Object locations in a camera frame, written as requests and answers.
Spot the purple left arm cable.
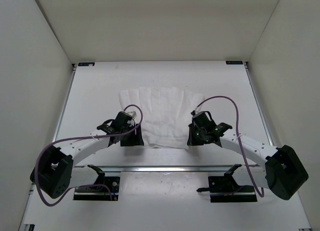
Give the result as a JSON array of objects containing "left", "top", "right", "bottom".
[{"left": 36, "top": 104, "right": 144, "bottom": 207}]

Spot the white pleated skirt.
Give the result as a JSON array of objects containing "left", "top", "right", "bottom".
[{"left": 118, "top": 87, "right": 205, "bottom": 149}]

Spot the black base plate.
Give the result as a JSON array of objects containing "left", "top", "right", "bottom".
[
  {"left": 208, "top": 176, "right": 258, "bottom": 203},
  {"left": 73, "top": 172, "right": 121, "bottom": 202}
]

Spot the aluminium front table rail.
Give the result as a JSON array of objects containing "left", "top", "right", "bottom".
[{"left": 44, "top": 164, "right": 283, "bottom": 174}]

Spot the right corner marker tag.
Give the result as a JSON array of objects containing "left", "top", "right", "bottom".
[{"left": 225, "top": 60, "right": 243, "bottom": 65}]

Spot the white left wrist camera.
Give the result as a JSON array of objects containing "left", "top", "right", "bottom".
[{"left": 126, "top": 111, "right": 137, "bottom": 126}]

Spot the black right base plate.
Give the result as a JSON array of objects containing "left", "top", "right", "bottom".
[{"left": 208, "top": 176, "right": 258, "bottom": 203}]

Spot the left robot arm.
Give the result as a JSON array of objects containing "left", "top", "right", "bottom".
[{"left": 30, "top": 110, "right": 144, "bottom": 206}]

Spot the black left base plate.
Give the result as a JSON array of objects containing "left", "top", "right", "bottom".
[{"left": 73, "top": 172, "right": 121, "bottom": 202}]

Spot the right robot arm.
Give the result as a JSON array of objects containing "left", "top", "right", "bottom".
[{"left": 187, "top": 111, "right": 309, "bottom": 200}]

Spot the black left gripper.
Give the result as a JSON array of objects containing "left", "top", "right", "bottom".
[{"left": 120, "top": 122, "right": 144, "bottom": 147}]

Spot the left corner marker tag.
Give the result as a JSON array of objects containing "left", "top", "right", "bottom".
[{"left": 77, "top": 62, "right": 95, "bottom": 67}]

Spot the corner marker tag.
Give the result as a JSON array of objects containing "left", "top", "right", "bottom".
[
  {"left": 225, "top": 60, "right": 243, "bottom": 65},
  {"left": 77, "top": 62, "right": 95, "bottom": 67}
]

